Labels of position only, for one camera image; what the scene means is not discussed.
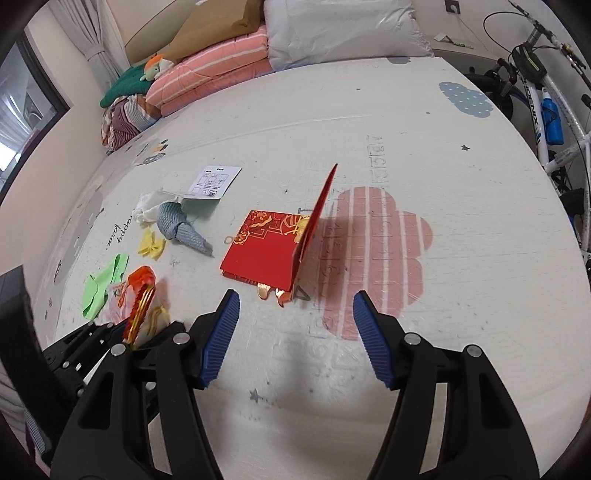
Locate blue water bottle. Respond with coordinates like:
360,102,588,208
540,90,565,145

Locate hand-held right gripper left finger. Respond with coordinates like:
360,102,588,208
50,289,242,480

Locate orange green plush toy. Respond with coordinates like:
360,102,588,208
141,53,175,83

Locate white blue bicycle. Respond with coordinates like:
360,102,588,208
462,0,591,278

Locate brown pillow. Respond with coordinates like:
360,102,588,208
161,0,264,63

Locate white tissue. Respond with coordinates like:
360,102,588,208
133,191,178,227

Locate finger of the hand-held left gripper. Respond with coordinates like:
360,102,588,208
42,322,126,386
133,351,161,416

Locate white curtain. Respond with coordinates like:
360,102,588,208
74,0,127,75

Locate brown striped quilt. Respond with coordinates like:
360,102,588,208
100,95,162,153

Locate pink orange snack wrapper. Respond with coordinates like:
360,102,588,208
105,265,172,349

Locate red gold paper envelope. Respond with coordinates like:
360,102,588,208
220,163,340,308

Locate white instruction card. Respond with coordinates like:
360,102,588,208
182,165,242,200

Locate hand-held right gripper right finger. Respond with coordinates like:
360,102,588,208
352,291,541,480

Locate grey rolled sock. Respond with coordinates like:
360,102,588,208
157,199,214,257

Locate large white pillow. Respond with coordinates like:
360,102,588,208
263,0,435,72

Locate dark framed window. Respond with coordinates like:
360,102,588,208
0,34,70,204

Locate printed play mat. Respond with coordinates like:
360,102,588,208
0,55,591,480

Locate yellow bow wrapper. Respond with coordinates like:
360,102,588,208
137,228,167,261

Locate green folded cloth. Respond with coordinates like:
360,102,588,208
100,65,158,109

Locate grey nightstand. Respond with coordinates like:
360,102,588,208
431,34,506,62

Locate light green wrapper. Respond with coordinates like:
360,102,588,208
83,253,130,319

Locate pink striped folded quilt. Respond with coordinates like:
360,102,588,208
145,25,274,116

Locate beige bed headboard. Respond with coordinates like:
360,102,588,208
124,0,259,68

